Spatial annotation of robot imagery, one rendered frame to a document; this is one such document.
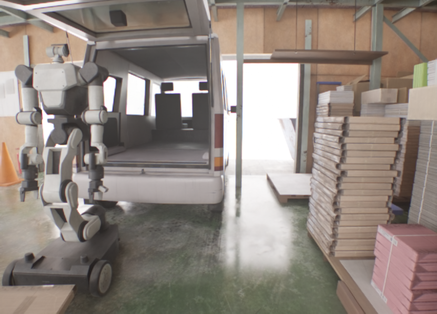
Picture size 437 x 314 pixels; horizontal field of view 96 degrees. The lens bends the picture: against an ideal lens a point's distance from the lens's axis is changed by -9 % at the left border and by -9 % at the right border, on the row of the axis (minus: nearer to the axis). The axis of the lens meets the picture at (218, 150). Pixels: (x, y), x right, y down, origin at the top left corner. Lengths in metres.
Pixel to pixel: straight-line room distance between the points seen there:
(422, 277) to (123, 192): 2.05
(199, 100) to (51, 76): 2.63
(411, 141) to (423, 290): 2.21
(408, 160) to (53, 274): 3.55
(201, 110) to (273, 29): 1.84
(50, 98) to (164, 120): 2.61
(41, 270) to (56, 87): 1.06
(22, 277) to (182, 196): 1.16
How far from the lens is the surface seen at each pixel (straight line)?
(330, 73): 4.26
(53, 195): 1.53
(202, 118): 3.78
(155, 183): 1.96
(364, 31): 4.69
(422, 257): 1.32
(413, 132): 3.35
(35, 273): 1.69
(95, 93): 1.49
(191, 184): 1.89
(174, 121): 3.89
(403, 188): 3.42
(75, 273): 1.55
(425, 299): 1.43
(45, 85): 1.58
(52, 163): 1.61
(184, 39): 2.31
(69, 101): 1.53
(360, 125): 1.59
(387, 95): 3.39
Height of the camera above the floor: 1.03
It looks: 8 degrees down
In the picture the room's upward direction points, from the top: straight up
